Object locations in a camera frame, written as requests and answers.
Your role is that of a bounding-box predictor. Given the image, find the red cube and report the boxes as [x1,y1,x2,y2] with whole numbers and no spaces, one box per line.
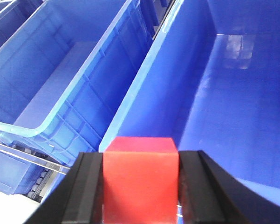
[103,137,179,224]

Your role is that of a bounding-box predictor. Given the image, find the steel rack front rail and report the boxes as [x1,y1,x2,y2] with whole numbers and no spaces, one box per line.
[0,143,70,175]

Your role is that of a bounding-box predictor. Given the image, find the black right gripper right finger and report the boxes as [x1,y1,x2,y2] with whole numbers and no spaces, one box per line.
[178,151,280,224]

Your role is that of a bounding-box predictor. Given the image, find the blue bin right on rack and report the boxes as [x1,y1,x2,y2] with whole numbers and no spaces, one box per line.
[98,0,280,187]

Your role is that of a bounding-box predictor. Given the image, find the blue bin left on rack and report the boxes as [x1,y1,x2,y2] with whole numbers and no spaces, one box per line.
[0,0,154,164]

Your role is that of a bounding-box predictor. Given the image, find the blue bin on rack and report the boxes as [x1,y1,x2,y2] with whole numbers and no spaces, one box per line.
[0,0,154,164]
[98,0,280,187]

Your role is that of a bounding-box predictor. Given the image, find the white roller conveyor track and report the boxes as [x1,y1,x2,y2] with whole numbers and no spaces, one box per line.
[26,169,53,203]

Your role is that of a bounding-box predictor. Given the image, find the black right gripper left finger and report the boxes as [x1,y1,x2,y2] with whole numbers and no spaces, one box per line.
[25,152,103,224]

